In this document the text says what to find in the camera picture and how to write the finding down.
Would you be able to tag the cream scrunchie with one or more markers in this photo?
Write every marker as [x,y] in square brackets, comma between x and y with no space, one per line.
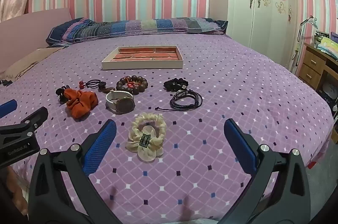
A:
[148,151]

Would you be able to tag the white desk lamp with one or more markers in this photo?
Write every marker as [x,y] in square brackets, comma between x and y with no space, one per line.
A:
[310,20]

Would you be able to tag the striped patchwork pillow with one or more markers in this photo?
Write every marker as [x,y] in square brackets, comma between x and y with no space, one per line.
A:
[137,27]

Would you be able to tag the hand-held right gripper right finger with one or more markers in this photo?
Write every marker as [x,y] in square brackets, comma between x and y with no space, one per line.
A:
[241,146]

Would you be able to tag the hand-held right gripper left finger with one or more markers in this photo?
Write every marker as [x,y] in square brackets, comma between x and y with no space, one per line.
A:
[101,146]

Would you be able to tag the purple checked bedspread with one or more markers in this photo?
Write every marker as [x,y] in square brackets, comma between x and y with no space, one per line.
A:
[224,86]

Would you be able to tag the orange scrunchie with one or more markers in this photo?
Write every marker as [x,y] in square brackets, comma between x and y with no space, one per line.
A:
[81,103]

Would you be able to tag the white wardrobe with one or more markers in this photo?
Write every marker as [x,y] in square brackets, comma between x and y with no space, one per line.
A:
[264,23]

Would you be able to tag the white tray with red lining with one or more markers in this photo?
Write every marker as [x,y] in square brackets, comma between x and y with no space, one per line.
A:
[142,64]

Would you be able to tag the wooden desk with drawers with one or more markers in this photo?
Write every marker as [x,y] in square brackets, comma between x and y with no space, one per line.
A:
[313,62]

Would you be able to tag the beige pillow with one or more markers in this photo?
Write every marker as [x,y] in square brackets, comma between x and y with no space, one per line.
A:
[31,60]

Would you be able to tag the small black object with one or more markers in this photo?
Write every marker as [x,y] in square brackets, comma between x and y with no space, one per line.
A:
[5,82]

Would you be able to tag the small black hair clip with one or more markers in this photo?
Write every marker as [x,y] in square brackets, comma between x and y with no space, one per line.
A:
[62,94]

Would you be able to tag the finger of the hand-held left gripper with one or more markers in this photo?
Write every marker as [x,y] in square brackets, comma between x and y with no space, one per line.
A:
[7,107]
[34,118]

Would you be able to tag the stack of books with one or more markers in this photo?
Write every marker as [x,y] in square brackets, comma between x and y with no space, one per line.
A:
[327,45]

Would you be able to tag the black scrunchie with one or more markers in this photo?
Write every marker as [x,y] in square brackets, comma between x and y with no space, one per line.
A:
[173,85]

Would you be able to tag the pink headboard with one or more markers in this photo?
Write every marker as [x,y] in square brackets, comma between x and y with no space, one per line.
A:
[29,28]

